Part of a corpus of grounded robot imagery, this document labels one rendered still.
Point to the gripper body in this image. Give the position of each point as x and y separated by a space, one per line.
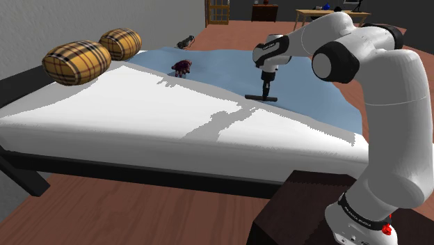
267 83

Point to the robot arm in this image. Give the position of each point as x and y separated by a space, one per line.
393 135

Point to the black flat bar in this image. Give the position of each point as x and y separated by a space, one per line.
254 97

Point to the blue blanket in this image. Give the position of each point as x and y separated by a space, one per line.
220 69

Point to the dark brown cabinet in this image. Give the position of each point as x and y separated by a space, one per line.
264 13

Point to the light wooden table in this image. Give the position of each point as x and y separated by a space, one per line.
312 12

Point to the dark red toy figure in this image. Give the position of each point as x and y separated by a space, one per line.
182 68

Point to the black grey oblong object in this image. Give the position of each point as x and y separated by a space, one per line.
185 42

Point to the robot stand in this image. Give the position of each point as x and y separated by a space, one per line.
291 210

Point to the small yellow plaid bolster pillow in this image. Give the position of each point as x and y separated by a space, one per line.
121 43

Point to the large yellow plaid bolster pillow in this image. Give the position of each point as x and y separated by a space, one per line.
76 62

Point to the white bed with black frame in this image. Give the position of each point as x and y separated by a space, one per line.
135 112

